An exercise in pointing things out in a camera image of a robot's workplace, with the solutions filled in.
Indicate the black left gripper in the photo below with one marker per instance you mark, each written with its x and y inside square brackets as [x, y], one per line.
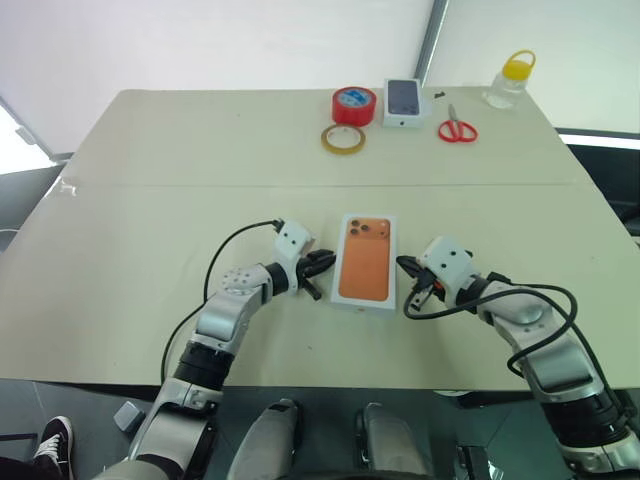
[305, 277]

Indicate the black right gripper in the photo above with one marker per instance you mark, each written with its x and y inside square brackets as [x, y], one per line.
[432, 285]

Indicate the orange phone box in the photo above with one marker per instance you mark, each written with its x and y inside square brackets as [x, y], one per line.
[364, 260]

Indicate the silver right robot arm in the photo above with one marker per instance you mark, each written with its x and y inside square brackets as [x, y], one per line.
[530, 315]

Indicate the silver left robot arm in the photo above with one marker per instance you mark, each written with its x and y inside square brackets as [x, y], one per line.
[225, 315]

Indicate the white box dark phone print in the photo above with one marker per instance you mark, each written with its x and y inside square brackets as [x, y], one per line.
[402, 97]

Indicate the small grey metal block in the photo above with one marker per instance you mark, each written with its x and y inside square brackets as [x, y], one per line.
[129, 416]

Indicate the clear yellowish tape roll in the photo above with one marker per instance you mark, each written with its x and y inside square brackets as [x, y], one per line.
[325, 140]

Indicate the red tape roll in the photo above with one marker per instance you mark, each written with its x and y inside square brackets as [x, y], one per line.
[350, 116]

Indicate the clear jar yellow lid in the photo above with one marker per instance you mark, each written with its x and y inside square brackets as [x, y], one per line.
[505, 87]

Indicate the black sneaker white laces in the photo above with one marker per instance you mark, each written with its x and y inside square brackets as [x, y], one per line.
[52, 445]

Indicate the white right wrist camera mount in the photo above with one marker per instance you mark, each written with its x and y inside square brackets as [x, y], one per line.
[447, 257]

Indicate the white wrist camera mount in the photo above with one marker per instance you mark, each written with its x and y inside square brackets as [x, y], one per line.
[447, 257]
[292, 240]

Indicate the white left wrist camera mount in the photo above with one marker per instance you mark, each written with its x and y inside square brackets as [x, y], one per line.
[292, 240]

